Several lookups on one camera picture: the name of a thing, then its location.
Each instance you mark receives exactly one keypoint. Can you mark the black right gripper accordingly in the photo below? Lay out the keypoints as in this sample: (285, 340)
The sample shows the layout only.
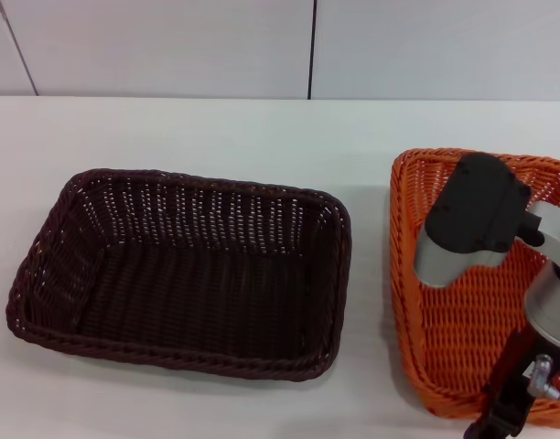
(513, 388)

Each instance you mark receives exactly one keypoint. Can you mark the orange wicker basket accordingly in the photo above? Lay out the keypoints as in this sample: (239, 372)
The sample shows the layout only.
(467, 329)

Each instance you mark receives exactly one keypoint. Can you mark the brown wicker basket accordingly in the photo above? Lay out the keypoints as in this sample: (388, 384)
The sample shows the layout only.
(193, 283)

